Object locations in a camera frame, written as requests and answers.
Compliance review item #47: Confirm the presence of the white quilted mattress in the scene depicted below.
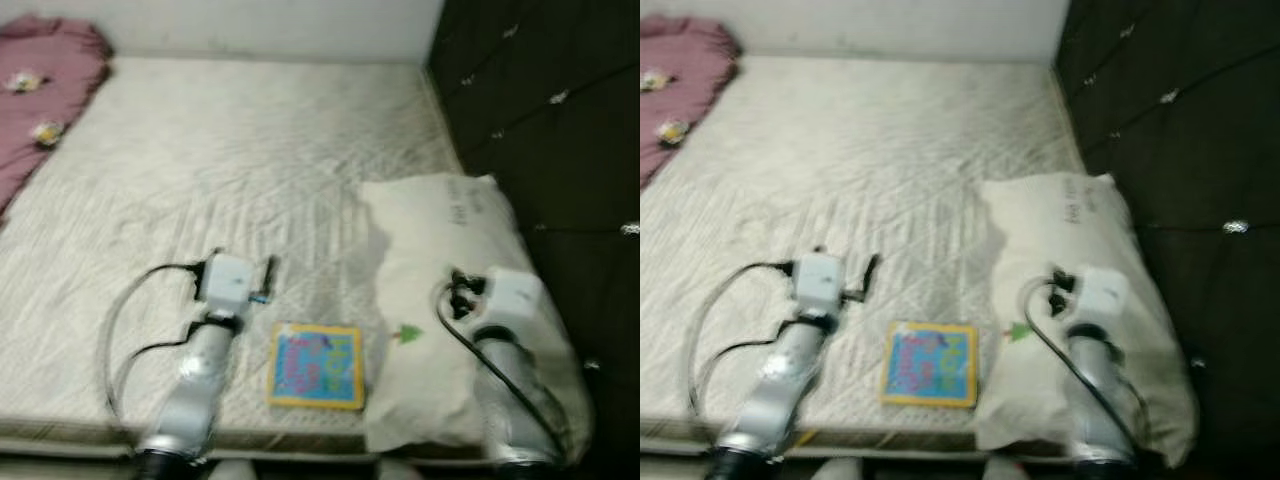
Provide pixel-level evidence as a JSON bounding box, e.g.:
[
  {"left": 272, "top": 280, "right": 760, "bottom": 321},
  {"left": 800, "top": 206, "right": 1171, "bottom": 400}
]
[
  {"left": 0, "top": 55, "right": 591, "bottom": 446},
  {"left": 640, "top": 55, "right": 1201, "bottom": 446}
]

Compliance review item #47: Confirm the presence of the white pillow with lettering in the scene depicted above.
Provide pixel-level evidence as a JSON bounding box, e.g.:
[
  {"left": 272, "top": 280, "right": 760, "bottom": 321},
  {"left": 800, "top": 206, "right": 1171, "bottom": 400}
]
[
  {"left": 975, "top": 173, "right": 1201, "bottom": 469},
  {"left": 357, "top": 173, "right": 596, "bottom": 466}
]

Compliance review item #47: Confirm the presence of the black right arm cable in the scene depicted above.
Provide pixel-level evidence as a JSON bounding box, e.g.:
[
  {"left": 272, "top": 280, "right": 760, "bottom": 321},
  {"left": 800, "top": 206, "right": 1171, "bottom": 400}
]
[
  {"left": 433, "top": 280, "right": 566, "bottom": 461},
  {"left": 1020, "top": 278, "right": 1146, "bottom": 461}
]

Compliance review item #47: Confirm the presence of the black tufted headboard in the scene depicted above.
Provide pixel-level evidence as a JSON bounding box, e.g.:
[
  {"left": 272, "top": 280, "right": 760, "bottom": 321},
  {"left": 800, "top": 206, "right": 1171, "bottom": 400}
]
[
  {"left": 1053, "top": 0, "right": 1280, "bottom": 480},
  {"left": 425, "top": 0, "right": 641, "bottom": 480}
]

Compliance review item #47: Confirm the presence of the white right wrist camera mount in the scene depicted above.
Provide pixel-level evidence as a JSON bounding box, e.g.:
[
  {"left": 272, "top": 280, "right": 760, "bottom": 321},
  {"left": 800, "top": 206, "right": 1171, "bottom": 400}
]
[
  {"left": 1075, "top": 265, "right": 1131, "bottom": 329},
  {"left": 485, "top": 268, "right": 546, "bottom": 336}
]

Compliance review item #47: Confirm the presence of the pale bed base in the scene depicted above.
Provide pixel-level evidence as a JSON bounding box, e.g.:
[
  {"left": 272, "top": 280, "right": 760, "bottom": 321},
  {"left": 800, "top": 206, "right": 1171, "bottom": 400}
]
[
  {"left": 0, "top": 430, "right": 401, "bottom": 469},
  {"left": 640, "top": 430, "right": 986, "bottom": 469}
]

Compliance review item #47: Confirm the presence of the colourful children's book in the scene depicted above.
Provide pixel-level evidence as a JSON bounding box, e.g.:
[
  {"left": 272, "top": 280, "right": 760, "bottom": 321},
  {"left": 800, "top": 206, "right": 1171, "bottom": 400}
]
[
  {"left": 266, "top": 322, "right": 365, "bottom": 411},
  {"left": 880, "top": 320, "right": 979, "bottom": 409}
]

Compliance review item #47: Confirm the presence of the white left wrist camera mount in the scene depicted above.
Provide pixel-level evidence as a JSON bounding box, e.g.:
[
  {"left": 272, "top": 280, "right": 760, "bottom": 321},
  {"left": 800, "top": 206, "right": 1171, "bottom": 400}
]
[
  {"left": 795, "top": 252, "right": 846, "bottom": 309},
  {"left": 200, "top": 253, "right": 263, "bottom": 311}
]

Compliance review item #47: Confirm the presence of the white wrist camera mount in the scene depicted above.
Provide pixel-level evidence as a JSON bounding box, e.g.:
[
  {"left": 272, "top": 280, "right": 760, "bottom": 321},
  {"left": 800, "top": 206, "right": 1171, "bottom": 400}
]
[
  {"left": 485, "top": 268, "right": 546, "bottom": 336},
  {"left": 795, "top": 252, "right": 846, "bottom": 309},
  {"left": 200, "top": 253, "right": 263, "bottom": 311},
  {"left": 1075, "top": 265, "right": 1131, "bottom": 329}
]

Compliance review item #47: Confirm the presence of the pink cartoon print blanket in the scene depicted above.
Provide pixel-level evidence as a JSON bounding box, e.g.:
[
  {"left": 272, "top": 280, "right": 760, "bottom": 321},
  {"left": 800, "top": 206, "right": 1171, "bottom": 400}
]
[
  {"left": 0, "top": 15, "right": 113, "bottom": 226},
  {"left": 640, "top": 15, "right": 743, "bottom": 191}
]

